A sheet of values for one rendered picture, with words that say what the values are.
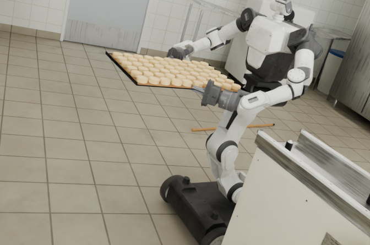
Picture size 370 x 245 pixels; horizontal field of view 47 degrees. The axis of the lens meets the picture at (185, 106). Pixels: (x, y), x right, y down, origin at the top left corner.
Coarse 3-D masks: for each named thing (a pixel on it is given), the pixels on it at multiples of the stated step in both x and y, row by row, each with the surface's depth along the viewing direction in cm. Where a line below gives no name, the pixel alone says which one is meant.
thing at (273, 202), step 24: (288, 144) 191; (264, 168) 188; (264, 192) 188; (288, 192) 176; (312, 192) 166; (360, 192) 176; (240, 216) 200; (264, 216) 187; (288, 216) 176; (312, 216) 166; (336, 216) 157; (240, 240) 200; (264, 240) 187; (288, 240) 176; (312, 240) 166; (336, 240) 157; (360, 240) 149
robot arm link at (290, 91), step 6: (288, 84) 192; (294, 84) 189; (300, 84) 190; (276, 90) 189; (282, 90) 189; (288, 90) 189; (294, 90) 189; (300, 90) 190; (270, 96) 188; (276, 96) 188; (282, 96) 188; (288, 96) 189; (294, 96) 192; (300, 96) 196; (276, 102) 189
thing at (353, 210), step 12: (264, 144) 190; (276, 144) 184; (276, 156) 184; (288, 156) 178; (288, 168) 178; (300, 168) 173; (312, 168) 171; (312, 180) 168; (324, 180) 164; (324, 192) 163; (336, 192) 158; (336, 204) 158; (348, 204) 154; (360, 204) 153; (348, 216) 154; (360, 216) 150
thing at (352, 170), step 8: (304, 136) 208; (312, 136) 206; (304, 144) 208; (312, 144) 204; (320, 144) 200; (320, 152) 200; (328, 152) 196; (336, 152) 195; (328, 160) 196; (336, 160) 192; (344, 160) 189; (336, 168) 192; (344, 168) 189; (352, 168) 186; (360, 168) 184; (352, 176) 185; (360, 176) 182; (368, 176) 179; (360, 184) 182; (368, 184) 179
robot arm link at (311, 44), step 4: (312, 36) 208; (308, 40) 205; (312, 40) 207; (304, 44) 204; (308, 44) 204; (312, 44) 205; (316, 44) 208; (296, 48) 206; (300, 48) 203; (304, 48) 202; (308, 48) 202; (312, 48) 203; (316, 48) 209; (320, 48) 210; (316, 52) 209
